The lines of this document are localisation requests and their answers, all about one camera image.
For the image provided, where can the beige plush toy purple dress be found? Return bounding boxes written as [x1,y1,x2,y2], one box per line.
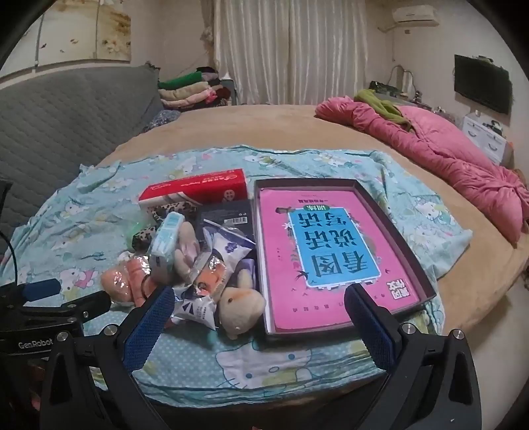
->
[218,258,267,340]

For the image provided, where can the green garment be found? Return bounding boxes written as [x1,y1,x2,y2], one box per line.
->
[354,89,416,132]

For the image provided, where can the grey quilted sofa cover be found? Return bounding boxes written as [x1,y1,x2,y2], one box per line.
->
[0,64,183,265]

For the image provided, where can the floral print wardrobe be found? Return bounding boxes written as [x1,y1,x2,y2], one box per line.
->
[0,0,135,77]

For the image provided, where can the dark floral cloth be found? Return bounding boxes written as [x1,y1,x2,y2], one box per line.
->
[142,109,183,133]

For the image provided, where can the black wall television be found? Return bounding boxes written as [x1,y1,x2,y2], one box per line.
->
[454,54,513,115]

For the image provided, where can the pink quilt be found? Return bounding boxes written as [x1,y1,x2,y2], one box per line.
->
[315,96,529,249]

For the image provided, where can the white triangle print packet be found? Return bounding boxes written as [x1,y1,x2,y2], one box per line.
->
[169,287,219,331]

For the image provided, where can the leopard print hairband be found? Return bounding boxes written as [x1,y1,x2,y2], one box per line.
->
[131,202,197,253]

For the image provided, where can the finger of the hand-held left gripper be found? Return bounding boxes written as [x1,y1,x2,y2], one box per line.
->
[0,290,113,331]
[0,278,62,309]

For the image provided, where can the tan bed blanket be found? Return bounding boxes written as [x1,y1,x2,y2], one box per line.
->
[95,103,529,344]

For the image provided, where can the white purple snack packet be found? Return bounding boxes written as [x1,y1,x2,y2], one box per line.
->
[204,227,257,269]

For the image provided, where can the orange clear snack packet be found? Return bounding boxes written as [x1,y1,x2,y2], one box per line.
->
[190,254,232,300]

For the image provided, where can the dark blue box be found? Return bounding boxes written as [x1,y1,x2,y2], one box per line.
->
[194,199,254,244]

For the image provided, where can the white drawer cabinet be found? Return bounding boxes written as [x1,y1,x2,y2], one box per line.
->
[461,111,513,166]

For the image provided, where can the pink book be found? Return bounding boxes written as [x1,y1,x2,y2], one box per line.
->
[260,187,426,333]

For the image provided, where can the pale green tissue pack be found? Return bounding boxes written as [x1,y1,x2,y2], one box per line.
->
[149,212,184,282]

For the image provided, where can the orange bread snack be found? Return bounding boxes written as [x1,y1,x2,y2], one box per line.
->
[100,254,166,309]

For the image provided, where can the shallow dark box tray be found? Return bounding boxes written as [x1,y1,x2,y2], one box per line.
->
[252,178,437,342]

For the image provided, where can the stack of folded clothes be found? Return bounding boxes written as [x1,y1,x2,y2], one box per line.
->
[157,66,238,111]

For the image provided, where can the light green cloth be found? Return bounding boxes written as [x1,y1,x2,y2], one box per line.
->
[124,213,155,238]

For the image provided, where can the red and white box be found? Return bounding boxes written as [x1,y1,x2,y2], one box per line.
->
[138,169,248,207]

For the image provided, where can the white air conditioner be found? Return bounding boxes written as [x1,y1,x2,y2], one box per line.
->
[390,0,441,27]

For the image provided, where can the blue cartoon print sheet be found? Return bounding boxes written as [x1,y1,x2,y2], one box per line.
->
[0,145,474,410]

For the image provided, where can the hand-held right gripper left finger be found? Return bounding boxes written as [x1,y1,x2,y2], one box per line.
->
[39,285,176,430]

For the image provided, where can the white curtain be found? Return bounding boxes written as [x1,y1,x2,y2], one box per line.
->
[213,0,368,106]

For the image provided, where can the black cable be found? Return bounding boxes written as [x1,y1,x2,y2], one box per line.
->
[0,229,19,290]

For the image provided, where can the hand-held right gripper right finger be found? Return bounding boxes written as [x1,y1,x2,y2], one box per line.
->
[344,283,482,430]

